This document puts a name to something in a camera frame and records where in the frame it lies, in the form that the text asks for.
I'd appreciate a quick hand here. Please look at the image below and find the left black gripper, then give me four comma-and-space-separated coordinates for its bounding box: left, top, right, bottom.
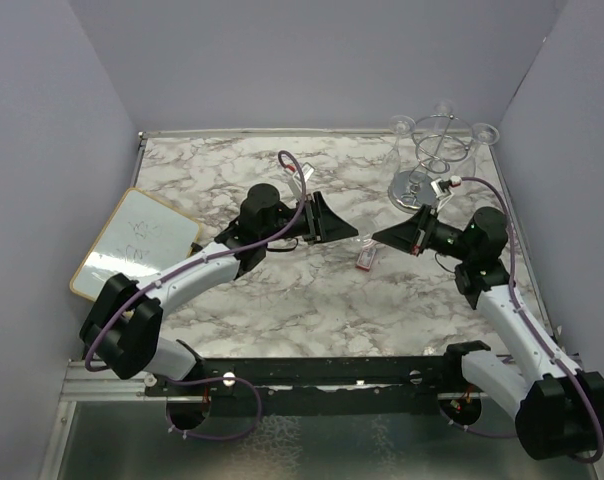
261, 192, 359, 246

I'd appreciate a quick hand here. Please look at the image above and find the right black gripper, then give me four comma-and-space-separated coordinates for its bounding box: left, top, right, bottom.
373, 204, 475, 262

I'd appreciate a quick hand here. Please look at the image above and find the clear wine glass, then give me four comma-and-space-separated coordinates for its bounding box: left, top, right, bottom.
384, 115, 416, 175
350, 214, 379, 250
433, 99, 455, 135
451, 123, 500, 176

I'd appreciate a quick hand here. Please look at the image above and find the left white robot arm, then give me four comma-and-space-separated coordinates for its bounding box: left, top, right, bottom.
79, 183, 358, 395

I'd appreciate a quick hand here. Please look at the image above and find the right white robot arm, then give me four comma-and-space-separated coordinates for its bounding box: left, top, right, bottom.
372, 206, 604, 462

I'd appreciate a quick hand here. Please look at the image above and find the chrome wine glass rack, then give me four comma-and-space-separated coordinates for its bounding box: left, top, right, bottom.
387, 113, 471, 213

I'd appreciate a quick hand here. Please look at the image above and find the small red white box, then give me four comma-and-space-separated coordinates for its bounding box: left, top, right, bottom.
355, 246, 377, 271

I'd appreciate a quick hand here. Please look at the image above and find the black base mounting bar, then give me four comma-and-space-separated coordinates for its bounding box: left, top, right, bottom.
145, 355, 469, 417

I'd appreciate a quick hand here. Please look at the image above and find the yellow framed whiteboard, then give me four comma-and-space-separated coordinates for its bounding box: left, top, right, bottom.
69, 188, 201, 301

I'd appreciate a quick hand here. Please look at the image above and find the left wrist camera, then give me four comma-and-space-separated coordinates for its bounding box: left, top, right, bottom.
286, 163, 315, 199

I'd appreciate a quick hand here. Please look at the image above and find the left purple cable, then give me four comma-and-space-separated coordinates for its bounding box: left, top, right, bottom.
84, 151, 308, 374

